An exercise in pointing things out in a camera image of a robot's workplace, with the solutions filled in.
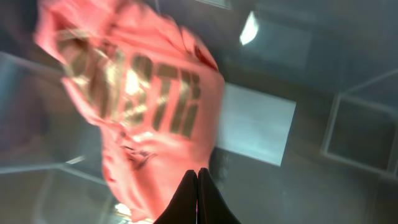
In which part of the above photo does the white label in bin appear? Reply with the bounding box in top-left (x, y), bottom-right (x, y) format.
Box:
top-left (216, 83), bottom-right (296, 166)

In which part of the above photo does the pink shirt with gold letters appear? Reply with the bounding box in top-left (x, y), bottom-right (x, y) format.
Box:
top-left (35, 0), bottom-right (224, 222)

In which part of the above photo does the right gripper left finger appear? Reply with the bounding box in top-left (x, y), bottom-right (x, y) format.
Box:
top-left (154, 170), bottom-right (198, 224)

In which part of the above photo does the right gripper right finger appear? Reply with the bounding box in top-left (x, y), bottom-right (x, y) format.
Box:
top-left (197, 168), bottom-right (241, 224)

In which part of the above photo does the clear plastic storage bin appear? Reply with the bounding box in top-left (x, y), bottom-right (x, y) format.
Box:
top-left (1, 1), bottom-right (397, 223)

